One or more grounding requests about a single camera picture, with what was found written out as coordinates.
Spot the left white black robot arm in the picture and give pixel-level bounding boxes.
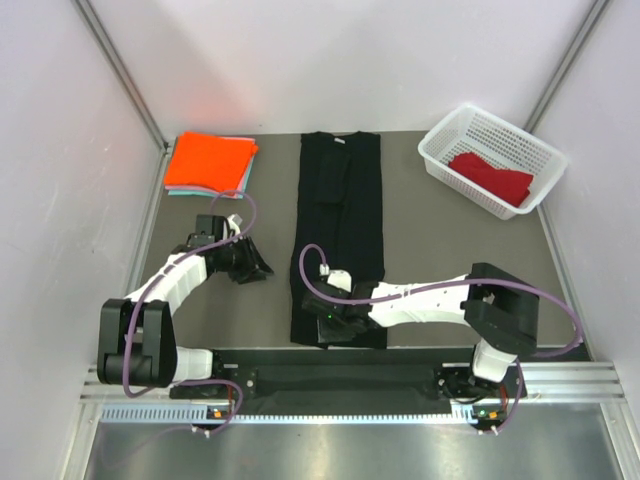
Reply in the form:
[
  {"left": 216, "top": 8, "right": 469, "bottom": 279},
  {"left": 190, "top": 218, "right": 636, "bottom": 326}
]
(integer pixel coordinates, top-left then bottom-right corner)
[{"left": 97, "top": 214, "right": 273, "bottom": 397}]

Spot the aluminium corner post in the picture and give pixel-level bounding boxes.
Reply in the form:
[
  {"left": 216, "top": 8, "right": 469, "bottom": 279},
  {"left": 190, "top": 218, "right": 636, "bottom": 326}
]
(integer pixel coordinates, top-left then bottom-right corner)
[
  {"left": 523, "top": 0, "right": 612, "bottom": 133},
  {"left": 71, "top": 0, "right": 169, "bottom": 151}
]

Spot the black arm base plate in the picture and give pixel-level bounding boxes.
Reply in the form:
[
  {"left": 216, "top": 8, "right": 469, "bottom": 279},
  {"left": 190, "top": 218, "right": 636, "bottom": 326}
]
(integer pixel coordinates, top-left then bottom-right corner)
[{"left": 169, "top": 347, "right": 518, "bottom": 416}]

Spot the left aluminium corner post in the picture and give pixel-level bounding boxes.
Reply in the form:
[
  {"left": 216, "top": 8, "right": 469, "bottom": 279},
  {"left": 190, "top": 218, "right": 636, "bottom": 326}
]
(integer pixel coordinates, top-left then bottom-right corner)
[{"left": 71, "top": 0, "right": 169, "bottom": 151}]

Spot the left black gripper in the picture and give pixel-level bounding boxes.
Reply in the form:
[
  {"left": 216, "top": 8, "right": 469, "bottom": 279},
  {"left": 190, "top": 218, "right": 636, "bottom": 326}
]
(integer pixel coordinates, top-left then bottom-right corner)
[{"left": 216, "top": 234, "right": 273, "bottom": 284}]

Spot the white plastic basket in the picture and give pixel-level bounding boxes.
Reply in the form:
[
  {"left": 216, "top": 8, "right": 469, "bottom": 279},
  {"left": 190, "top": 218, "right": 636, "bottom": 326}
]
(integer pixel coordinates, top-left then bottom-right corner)
[{"left": 417, "top": 103, "right": 569, "bottom": 220}]

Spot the aluminium frame rail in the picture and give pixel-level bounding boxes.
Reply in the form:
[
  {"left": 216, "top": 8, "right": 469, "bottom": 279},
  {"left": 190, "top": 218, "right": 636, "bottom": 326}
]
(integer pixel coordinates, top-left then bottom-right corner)
[{"left": 79, "top": 362, "right": 626, "bottom": 404}]

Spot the grey slotted cable duct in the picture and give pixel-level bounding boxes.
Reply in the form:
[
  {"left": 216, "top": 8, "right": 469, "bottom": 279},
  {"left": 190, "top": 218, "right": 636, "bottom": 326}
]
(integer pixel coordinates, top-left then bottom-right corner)
[{"left": 100, "top": 403, "right": 498, "bottom": 425}]

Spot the black t shirt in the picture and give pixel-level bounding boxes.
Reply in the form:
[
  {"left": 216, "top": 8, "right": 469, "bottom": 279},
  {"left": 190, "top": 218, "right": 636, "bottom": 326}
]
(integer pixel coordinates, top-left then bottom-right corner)
[{"left": 289, "top": 132, "right": 385, "bottom": 346}]

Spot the right aluminium corner post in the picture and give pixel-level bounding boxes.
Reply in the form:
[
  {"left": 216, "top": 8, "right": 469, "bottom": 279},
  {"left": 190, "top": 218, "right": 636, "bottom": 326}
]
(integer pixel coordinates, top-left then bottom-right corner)
[{"left": 523, "top": 0, "right": 612, "bottom": 133}]

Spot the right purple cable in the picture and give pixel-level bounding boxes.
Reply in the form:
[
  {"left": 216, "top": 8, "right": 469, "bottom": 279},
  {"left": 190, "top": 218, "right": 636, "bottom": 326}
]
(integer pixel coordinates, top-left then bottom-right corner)
[{"left": 298, "top": 243, "right": 585, "bottom": 435}]

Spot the purple cable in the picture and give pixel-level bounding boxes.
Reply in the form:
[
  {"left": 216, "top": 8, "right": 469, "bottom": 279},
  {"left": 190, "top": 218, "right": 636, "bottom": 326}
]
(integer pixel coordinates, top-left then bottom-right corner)
[
  {"left": 298, "top": 243, "right": 585, "bottom": 435},
  {"left": 99, "top": 190, "right": 260, "bottom": 466}
]

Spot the orange folded t shirt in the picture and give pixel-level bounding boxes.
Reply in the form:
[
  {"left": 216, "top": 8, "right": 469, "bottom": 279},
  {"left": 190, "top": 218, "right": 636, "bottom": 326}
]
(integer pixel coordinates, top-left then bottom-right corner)
[{"left": 163, "top": 132, "right": 259, "bottom": 198}]

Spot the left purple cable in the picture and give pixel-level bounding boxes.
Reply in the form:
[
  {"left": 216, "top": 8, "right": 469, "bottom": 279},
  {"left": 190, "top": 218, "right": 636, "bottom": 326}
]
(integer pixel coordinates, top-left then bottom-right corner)
[{"left": 99, "top": 190, "right": 260, "bottom": 466}]

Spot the red t shirt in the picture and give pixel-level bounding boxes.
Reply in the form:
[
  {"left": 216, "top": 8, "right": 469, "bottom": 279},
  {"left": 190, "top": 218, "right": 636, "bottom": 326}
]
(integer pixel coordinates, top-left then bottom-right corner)
[{"left": 448, "top": 152, "right": 534, "bottom": 207}]

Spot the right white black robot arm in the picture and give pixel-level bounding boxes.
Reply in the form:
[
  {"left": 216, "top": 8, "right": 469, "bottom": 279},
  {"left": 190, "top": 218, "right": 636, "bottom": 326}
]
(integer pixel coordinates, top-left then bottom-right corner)
[{"left": 302, "top": 263, "right": 539, "bottom": 396}]

